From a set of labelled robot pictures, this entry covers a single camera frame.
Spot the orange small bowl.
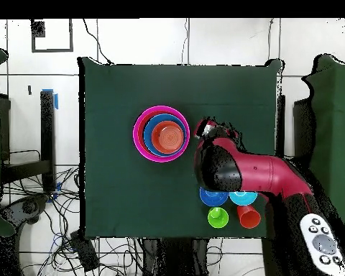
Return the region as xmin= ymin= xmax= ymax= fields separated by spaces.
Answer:
xmin=151 ymin=120 xmax=185 ymax=154

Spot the blue medium bowl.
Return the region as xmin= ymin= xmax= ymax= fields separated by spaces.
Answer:
xmin=142 ymin=113 xmax=188 ymax=157

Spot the pink large bowl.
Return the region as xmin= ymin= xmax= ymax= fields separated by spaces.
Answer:
xmin=132 ymin=105 xmax=191 ymax=164

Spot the dark blue small bowl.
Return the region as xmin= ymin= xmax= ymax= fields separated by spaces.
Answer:
xmin=198 ymin=186 xmax=229 ymax=207

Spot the light blue small bowl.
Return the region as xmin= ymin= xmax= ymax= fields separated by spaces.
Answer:
xmin=229 ymin=190 xmax=259 ymax=206

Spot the dark green tablecloth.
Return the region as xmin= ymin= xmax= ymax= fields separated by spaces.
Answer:
xmin=78 ymin=56 xmax=282 ymax=239

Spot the green plastic cup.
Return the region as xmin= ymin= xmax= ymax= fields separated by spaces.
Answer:
xmin=207 ymin=206 xmax=230 ymax=229

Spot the orange plastic cup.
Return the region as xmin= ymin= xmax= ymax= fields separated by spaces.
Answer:
xmin=236 ymin=204 xmax=262 ymax=230

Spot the black power strip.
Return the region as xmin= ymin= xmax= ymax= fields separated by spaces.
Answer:
xmin=69 ymin=229 xmax=101 ymax=272

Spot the black floor stand base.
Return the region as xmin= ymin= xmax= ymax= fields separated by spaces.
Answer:
xmin=1 ymin=193 xmax=50 ymax=226

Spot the black post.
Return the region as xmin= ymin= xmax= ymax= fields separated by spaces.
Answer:
xmin=275 ymin=94 xmax=287 ymax=158

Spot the black cable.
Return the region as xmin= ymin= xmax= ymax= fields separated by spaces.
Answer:
xmin=82 ymin=18 xmax=114 ymax=66

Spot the black frame with blue tape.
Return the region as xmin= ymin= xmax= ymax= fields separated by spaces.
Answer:
xmin=0 ymin=88 xmax=60 ymax=203

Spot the black square floor frame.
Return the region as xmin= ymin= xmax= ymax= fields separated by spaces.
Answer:
xmin=30 ymin=18 xmax=75 ymax=53

